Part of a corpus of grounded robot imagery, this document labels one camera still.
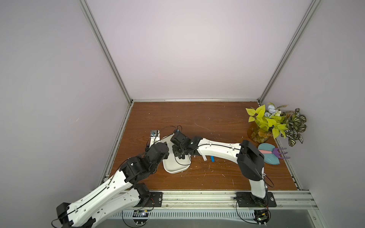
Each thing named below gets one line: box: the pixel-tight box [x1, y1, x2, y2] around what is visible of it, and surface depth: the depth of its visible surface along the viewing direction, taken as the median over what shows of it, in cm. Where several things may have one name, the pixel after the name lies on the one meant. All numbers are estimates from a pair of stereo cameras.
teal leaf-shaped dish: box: [257, 142, 280, 165], surface depth 92 cm
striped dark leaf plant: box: [280, 107, 308, 147], surface depth 77 cm
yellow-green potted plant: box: [245, 104, 289, 144], surface depth 81 cm
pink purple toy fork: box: [258, 147, 291, 160], surface depth 92 cm
